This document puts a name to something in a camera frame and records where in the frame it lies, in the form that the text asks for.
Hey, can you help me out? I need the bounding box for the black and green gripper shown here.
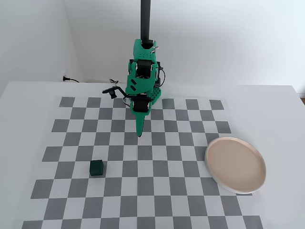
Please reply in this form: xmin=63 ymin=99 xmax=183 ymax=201
xmin=130 ymin=94 xmax=153 ymax=138

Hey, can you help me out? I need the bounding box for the dark green dice cube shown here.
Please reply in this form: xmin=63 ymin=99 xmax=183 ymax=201
xmin=90 ymin=159 xmax=105 ymax=177

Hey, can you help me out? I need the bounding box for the beige round plate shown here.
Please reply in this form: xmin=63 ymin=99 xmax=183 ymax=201
xmin=204 ymin=136 xmax=267 ymax=195

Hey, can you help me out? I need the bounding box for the grey white checkerboard mat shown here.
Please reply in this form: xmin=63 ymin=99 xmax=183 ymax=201
xmin=22 ymin=96 xmax=264 ymax=229

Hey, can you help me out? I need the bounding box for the black vertical pole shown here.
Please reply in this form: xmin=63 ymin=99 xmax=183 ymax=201
xmin=140 ymin=0 xmax=153 ymax=46

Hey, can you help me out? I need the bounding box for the black wrist camera board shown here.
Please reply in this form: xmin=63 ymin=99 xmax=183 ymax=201
xmin=102 ymin=86 xmax=126 ymax=100

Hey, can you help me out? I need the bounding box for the black motor cable loop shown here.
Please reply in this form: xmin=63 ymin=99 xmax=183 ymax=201
xmin=156 ymin=67 xmax=166 ymax=88

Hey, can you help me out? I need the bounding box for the black wall plug cable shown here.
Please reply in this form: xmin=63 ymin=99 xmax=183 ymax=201
xmin=62 ymin=75 xmax=81 ymax=83

